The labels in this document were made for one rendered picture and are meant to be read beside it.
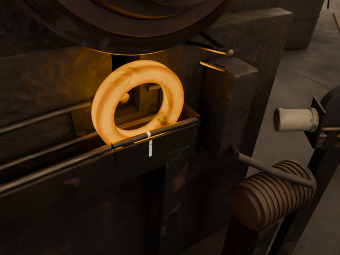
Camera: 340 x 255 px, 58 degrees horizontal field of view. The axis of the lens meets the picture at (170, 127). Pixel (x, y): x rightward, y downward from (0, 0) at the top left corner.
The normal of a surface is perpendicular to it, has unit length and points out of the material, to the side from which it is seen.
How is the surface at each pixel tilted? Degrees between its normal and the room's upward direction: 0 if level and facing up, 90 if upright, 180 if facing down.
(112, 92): 90
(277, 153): 0
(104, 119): 90
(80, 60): 90
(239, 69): 0
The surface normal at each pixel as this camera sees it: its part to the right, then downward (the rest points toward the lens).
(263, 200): 0.33, -0.41
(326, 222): 0.07, -0.81
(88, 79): 0.54, 0.53
